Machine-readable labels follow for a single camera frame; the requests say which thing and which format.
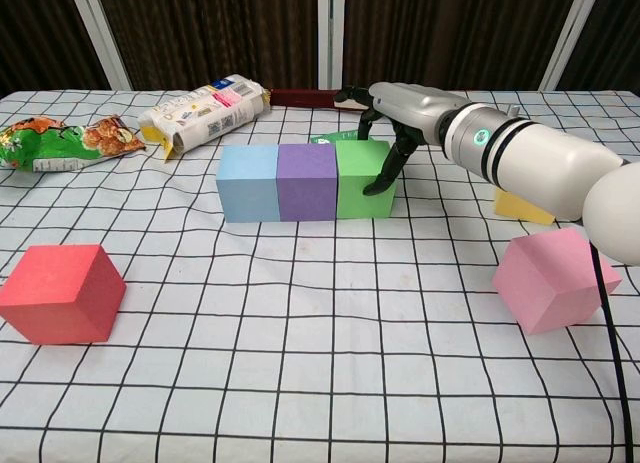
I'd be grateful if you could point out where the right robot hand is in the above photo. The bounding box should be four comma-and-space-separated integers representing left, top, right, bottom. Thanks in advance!
333, 81, 470, 197

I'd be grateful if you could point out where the green foam cube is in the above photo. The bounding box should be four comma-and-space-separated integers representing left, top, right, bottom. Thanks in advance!
333, 139, 398, 220

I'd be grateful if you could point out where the light blue foam cube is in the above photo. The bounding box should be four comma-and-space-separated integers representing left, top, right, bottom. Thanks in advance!
216, 144, 280, 225

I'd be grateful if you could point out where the red foam cube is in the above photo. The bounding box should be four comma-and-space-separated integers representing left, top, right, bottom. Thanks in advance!
0, 243, 127, 346

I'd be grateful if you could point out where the dark brown partition panel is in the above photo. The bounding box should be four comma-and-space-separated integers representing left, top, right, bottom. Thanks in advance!
318, 0, 601, 92
0, 0, 132, 97
542, 0, 640, 92
69, 0, 334, 92

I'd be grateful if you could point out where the green tea sachet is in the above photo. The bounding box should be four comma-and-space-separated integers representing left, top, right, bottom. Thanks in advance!
308, 127, 381, 147

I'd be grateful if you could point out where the dark red folded fan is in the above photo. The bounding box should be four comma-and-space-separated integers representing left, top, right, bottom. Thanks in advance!
269, 87, 369, 112

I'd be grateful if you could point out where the purple foam cube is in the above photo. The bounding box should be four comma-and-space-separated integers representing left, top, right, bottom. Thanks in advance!
275, 143, 338, 222

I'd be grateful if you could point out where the yellow foam cube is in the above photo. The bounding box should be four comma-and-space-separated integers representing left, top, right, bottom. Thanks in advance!
493, 186, 557, 227

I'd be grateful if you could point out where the pink foam cube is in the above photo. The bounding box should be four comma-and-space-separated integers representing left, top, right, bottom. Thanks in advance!
492, 227, 624, 337

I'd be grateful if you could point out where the white cracker package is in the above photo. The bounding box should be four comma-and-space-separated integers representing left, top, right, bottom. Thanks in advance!
137, 73, 272, 163

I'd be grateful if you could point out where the white black checkered tablecloth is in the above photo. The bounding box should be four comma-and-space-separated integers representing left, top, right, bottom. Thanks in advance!
0, 88, 640, 463

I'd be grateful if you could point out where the green orange snack bag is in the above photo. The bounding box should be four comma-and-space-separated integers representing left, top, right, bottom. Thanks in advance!
0, 114, 147, 173

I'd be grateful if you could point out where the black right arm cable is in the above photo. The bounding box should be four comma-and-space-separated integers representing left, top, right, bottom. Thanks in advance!
589, 242, 637, 463

